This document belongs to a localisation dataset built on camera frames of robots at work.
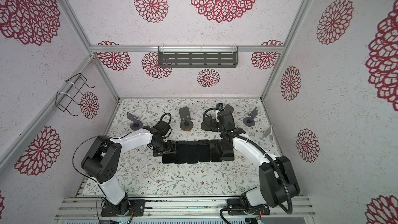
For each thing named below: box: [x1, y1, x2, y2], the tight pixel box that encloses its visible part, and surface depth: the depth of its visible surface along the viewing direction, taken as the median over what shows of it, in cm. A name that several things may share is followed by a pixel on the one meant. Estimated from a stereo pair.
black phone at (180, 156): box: [174, 140, 187, 164], surface depth 91 cm
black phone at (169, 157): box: [161, 140, 176, 164], surface depth 89 cm
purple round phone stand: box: [242, 107, 259, 128], surface depth 108 cm
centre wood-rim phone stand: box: [178, 106, 194, 132], surface depth 102 cm
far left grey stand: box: [126, 112, 144, 131], surface depth 105 cm
